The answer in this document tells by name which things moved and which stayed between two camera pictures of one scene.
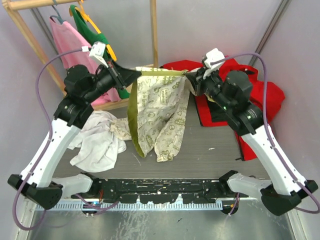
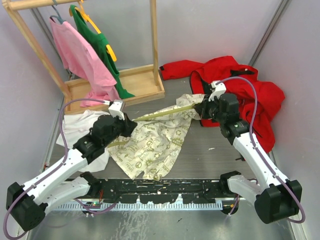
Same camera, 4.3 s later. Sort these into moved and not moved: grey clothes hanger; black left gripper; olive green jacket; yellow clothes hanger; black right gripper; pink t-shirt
Moved: black left gripper; black right gripper; olive green jacket
Not moved: pink t-shirt; grey clothes hanger; yellow clothes hanger
